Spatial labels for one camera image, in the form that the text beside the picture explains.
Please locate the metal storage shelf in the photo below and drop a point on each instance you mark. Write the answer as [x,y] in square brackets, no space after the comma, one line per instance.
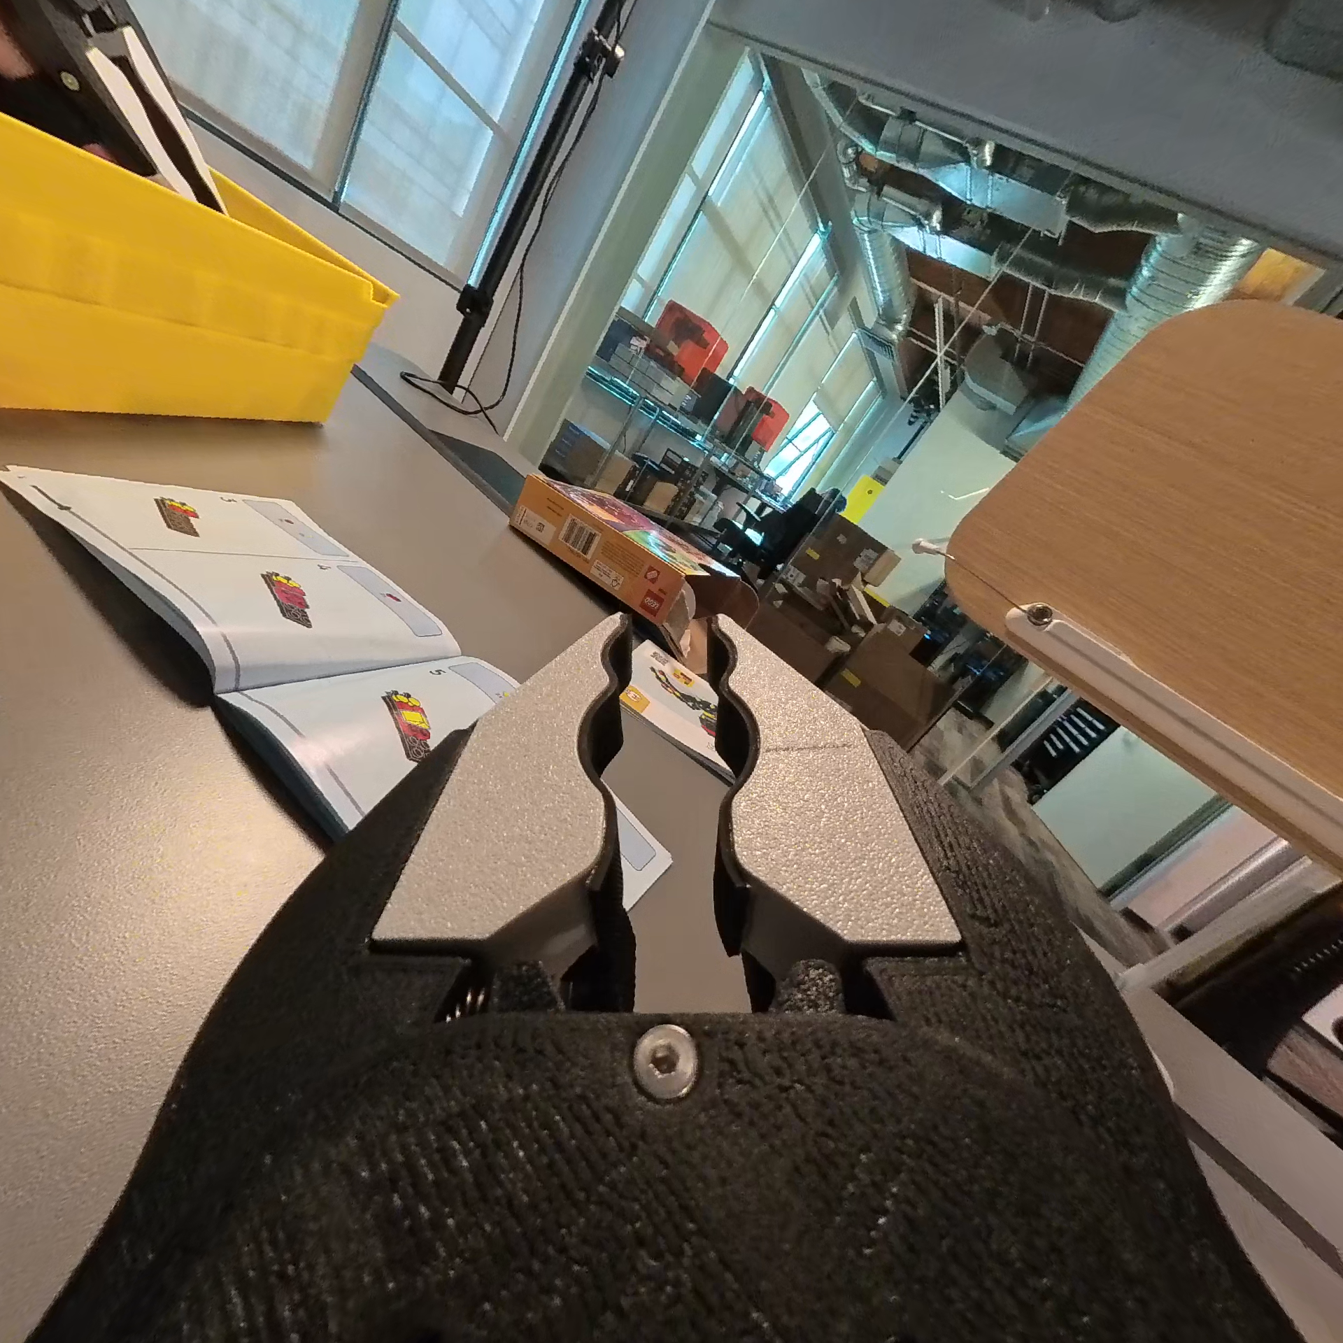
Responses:
[672,440]

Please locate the black office chair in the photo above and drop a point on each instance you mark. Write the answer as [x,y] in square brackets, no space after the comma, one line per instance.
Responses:
[787,530]

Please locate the brown cardboard box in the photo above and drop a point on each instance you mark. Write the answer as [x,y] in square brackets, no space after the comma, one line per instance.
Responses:
[893,682]
[856,551]

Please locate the yellow wall sign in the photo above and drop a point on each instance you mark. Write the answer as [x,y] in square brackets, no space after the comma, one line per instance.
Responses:
[867,496]

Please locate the black light stand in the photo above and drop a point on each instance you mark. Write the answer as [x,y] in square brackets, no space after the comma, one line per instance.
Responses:
[525,210]

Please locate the yellow plastic bin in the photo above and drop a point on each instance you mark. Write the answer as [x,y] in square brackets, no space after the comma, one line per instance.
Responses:
[157,316]

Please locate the silver ventilation duct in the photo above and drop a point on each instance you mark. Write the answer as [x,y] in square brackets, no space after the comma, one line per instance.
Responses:
[877,242]

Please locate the orange storage case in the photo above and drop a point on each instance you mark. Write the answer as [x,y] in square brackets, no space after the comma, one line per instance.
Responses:
[765,412]
[693,336]

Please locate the white picture-cover instruction booklet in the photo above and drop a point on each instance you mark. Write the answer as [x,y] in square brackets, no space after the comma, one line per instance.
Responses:
[672,693]

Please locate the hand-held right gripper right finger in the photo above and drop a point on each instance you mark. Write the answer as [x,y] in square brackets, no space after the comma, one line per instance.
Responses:
[840,840]

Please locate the cardboard lego box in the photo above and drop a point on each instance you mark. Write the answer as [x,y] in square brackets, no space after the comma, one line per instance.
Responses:
[587,535]

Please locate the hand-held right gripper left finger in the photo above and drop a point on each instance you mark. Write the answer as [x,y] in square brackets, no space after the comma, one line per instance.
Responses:
[493,829]

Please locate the silver corrugated duct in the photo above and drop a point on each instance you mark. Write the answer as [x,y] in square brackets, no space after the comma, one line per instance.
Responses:
[1165,304]

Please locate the person's left hand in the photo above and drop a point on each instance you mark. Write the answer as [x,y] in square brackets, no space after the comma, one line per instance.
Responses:
[13,53]

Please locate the light blue instruction booklet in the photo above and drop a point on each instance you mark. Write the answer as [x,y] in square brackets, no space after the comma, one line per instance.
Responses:
[295,608]

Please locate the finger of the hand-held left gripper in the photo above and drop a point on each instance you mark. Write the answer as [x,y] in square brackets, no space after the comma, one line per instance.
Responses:
[137,105]

